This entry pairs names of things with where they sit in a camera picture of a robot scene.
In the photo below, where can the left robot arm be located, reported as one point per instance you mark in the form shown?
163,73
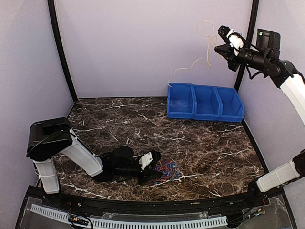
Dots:
48,138

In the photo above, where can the white slotted cable duct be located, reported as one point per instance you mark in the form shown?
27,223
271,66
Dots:
131,222

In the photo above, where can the black left corner post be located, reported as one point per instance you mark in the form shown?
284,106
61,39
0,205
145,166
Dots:
60,49

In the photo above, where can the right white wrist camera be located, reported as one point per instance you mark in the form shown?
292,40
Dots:
231,37

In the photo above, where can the middle blue storage bin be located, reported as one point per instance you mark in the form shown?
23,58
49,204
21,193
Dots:
208,105

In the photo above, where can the left blue storage bin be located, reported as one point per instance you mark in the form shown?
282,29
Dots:
180,101

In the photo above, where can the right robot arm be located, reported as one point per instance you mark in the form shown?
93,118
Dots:
264,57

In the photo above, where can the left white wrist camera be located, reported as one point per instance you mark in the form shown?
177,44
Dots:
145,160

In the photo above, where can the black front rail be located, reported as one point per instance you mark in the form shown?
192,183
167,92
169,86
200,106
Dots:
236,207

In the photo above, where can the blue storage bin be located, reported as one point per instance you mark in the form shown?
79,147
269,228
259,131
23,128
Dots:
208,105
232,106
180,101

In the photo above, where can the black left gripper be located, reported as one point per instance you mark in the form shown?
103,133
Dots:
147,175

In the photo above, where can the right blue storage bin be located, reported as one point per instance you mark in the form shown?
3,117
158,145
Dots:
232,106

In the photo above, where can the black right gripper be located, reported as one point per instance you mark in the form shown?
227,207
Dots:
226,50

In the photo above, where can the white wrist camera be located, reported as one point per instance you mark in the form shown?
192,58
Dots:
145,160
231,37

